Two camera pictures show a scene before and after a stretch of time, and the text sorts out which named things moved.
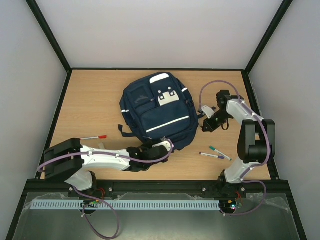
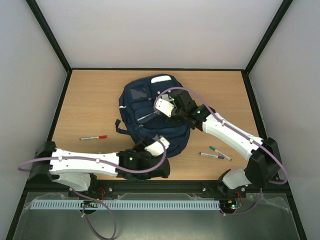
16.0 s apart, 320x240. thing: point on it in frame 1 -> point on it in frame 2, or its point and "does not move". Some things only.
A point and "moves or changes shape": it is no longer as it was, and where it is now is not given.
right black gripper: x=210 y=122 -> x=173 y=97
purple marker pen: x=212 y=155 does not move
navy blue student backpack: x=159 y=106 moves or changes shape
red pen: x=94 y=137 does not move
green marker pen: x=214 y=149 does not move
